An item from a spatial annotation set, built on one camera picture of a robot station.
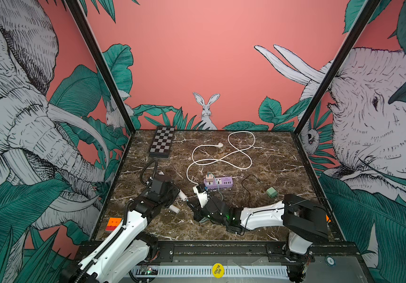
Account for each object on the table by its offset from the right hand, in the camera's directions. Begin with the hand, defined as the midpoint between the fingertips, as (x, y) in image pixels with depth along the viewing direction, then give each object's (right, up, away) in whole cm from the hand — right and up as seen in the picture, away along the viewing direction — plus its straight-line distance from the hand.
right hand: (186, 202), depth 76 cm
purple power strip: (+16, +5, +17) cm, 23 cm away
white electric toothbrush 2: (-2, +2, +2) cm, 4 cm away
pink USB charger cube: (+11, +8, +14) cm, 19 cm away
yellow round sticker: (+14, -25, -7) cm, 30 cm away
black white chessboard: (-20, +28, +34) cm, 49 cm away
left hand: (-2, +7, +5) cm, 8 cm away
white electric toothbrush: (-7, -6, +9) cm, 13 cm away
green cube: (+43, +1, +14) cm, 46 cm away
